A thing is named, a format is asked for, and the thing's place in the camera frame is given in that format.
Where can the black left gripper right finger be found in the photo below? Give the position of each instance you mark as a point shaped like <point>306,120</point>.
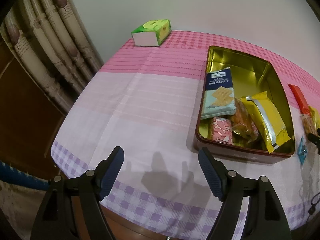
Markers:
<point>265,215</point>

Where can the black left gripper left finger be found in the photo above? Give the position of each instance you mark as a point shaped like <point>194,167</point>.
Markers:
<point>55,218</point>

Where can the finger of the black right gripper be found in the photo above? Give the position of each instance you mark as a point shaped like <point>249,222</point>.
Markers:
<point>315,139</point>

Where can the clear cookie snack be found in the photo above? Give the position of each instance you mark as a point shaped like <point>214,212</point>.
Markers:
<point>308,125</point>

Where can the blue candy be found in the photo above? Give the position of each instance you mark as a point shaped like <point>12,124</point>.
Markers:
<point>302,150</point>

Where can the yellow square snack packet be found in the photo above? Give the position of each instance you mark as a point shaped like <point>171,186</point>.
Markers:
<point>315,117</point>

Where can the red snack packet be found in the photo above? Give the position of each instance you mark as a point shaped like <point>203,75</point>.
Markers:
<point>300,99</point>

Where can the yellow silver snack packet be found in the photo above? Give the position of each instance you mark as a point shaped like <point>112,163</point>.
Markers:
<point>267,120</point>

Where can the clear wrapped brown pastry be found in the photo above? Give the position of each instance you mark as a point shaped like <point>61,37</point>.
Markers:
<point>242,123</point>

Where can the gold toffee tin box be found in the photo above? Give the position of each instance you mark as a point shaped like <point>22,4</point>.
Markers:
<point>250,75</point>

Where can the pink patterned snack packet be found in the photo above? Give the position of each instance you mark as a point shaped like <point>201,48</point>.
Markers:
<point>220,130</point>

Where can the blue soda cracker packet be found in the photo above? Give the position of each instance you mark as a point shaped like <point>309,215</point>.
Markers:
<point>218,96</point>

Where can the dark wooden furniture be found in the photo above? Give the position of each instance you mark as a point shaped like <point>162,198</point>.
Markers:
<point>29,120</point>

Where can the green tissue pack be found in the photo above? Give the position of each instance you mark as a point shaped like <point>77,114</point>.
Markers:
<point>152,33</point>

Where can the beige patterned curtain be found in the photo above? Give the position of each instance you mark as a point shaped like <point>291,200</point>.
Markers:
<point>47,40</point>

